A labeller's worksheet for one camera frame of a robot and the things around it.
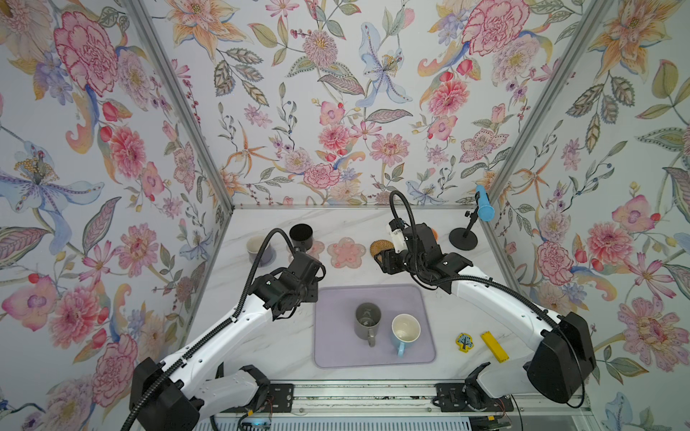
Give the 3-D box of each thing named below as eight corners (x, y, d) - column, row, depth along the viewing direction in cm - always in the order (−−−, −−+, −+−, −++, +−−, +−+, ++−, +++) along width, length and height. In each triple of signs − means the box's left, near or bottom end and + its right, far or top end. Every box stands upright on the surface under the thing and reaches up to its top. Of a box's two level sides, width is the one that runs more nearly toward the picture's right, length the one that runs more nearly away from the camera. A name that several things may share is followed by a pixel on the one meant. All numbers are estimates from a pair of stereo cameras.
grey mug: (355, 349, 84) (356, 337, 76) (354, 316, 91) (355, 302, 82) (379, 349, 84) (383, 337, 76) (377, 316, 91) (380, 302, 82)
